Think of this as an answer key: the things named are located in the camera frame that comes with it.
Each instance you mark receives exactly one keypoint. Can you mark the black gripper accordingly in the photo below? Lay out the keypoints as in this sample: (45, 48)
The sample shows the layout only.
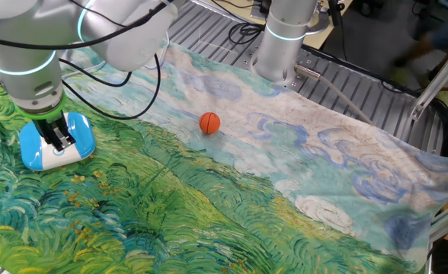
(50, 123)

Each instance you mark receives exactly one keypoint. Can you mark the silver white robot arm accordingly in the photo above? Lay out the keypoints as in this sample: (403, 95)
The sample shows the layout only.
(29, 76)

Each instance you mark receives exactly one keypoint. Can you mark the white blue desk lamp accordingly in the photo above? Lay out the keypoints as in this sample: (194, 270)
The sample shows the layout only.
(81, 137)

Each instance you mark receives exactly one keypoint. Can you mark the green painting print tablecloth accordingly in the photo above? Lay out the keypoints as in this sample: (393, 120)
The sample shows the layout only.
(208, 198)

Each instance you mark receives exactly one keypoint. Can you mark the aluminium frame post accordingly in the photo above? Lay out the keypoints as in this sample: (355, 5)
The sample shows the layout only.
(437, 80)

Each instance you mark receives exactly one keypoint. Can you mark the orange mini basketball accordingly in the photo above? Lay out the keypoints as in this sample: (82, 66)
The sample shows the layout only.
(209, 123)

